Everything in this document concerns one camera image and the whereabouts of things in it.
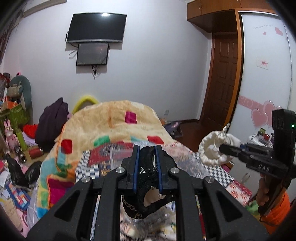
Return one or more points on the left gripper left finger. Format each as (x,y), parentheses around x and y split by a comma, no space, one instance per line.
(91,207)

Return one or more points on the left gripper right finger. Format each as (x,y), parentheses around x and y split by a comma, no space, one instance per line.
(205,210)

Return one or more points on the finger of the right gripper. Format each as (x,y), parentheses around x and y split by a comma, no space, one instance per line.
(234,152)

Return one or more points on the white drawstring pouch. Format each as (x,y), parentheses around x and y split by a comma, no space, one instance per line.
(209,147)

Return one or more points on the clear plastic storage box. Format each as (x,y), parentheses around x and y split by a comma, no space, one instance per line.
(117,156)

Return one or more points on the person right hand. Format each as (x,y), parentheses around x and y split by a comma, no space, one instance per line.
(262,192)

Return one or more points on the orange sleeve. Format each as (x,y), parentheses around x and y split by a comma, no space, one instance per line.
(276,216)

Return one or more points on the black plastic bag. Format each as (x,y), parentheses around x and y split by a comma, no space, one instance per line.
(20,179)

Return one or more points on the purple bag on floor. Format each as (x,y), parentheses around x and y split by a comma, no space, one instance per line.
(174,129)

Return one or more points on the brown wooden door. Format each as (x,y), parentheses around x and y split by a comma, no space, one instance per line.
(221,81)

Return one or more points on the white sliding wardrobe door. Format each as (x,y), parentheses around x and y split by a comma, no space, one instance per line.
(267,69)

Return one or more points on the red cylindrical can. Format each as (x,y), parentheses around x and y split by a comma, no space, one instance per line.
(35,153)

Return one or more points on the green bottle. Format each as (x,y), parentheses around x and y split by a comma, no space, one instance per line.
(21,139)

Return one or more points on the pink bunny toy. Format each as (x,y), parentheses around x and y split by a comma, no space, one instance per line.
(11,139)

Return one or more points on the dark purple clothing pile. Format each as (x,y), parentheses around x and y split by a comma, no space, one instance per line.
(50,124)

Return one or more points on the beige patchwork fleece blanket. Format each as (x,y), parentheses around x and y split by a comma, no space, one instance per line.
(108,122)

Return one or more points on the green storage box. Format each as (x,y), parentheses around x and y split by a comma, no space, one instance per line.
(17,115)

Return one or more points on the yellow curved pillow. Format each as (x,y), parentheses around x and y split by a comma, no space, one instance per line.
(84,101)

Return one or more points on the wooden overhead cabinet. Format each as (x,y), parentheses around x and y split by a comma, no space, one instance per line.
(219,16)

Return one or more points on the grey green plush pillow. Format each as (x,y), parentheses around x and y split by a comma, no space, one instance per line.
(20,88)

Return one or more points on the striped brown curtain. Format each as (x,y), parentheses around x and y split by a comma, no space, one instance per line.
(6,35)

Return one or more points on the white wall socket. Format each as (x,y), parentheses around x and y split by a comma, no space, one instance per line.
(166,112)

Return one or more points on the small black wall monitor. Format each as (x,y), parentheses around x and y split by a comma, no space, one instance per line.
(92,54)

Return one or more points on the large black wall television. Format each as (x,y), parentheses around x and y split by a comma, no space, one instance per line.
(96,27)

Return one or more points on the white wall air conditioner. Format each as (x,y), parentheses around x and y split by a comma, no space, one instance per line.
(34,6)

